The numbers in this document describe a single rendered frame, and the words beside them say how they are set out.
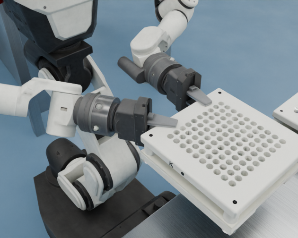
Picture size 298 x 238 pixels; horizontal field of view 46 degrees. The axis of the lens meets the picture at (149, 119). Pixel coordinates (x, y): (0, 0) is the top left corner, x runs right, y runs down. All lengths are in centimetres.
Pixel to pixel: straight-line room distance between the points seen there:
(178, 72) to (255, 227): 38
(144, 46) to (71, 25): 23
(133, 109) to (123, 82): 190
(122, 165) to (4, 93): 54
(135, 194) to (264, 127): 102
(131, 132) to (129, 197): 95
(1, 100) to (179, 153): 38
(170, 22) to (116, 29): 230
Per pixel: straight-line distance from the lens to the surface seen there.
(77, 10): 104
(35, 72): 228
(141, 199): 168
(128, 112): 73
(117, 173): 119
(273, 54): 312
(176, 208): 83
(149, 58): 90
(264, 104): 255
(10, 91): 80
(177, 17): 108
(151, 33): 97
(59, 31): 103
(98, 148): 116
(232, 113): 79
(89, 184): 126
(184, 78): 80
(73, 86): 80
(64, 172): 160
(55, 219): 167
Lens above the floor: 153
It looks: 42 degrees down
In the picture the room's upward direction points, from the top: straight up
